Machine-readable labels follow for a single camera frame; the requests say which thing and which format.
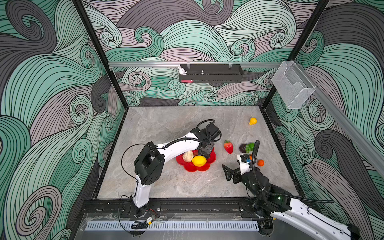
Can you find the red fake strawberry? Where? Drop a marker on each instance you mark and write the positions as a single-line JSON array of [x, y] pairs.
[[228, 146]]

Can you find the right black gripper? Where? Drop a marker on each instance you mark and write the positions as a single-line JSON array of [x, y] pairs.
[[236, 173]]

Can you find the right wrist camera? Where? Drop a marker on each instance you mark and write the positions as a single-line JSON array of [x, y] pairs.
[[245, 163]]

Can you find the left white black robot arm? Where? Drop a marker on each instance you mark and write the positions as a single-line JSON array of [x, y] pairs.
[[151, 160]]

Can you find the yellow fake lemon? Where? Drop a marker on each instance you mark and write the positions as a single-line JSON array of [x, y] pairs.
[[199, 161]]

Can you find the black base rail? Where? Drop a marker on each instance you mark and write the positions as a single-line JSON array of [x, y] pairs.
[[166, 207]]

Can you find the clear acrylic wall holder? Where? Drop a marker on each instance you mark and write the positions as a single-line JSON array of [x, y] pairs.
[[293, 84]]

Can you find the black wall shelf tray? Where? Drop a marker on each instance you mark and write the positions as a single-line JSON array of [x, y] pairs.
[[215, 74]]

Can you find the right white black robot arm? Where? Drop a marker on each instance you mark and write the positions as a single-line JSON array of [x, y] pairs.
[[273, 202]]

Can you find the green fake lime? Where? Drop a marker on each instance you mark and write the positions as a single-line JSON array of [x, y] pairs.
[[249, 148]]

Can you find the red flower-shaped fruit bowl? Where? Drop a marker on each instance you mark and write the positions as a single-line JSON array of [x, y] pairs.
[[189, 167]]

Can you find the beige fake pear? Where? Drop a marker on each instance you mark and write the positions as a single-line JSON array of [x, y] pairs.
[[188, 156]]

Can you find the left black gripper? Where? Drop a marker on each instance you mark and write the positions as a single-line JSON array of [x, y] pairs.
[[209, 148]]

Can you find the small yellow fake pear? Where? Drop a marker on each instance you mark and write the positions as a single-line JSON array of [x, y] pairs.
[[253, 121]]

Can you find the small white rabbit figurine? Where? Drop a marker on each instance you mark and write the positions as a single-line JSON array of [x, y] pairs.
[[182, 71]]

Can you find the white perforated cable duct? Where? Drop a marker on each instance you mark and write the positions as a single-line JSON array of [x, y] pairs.
[[177, 225]]

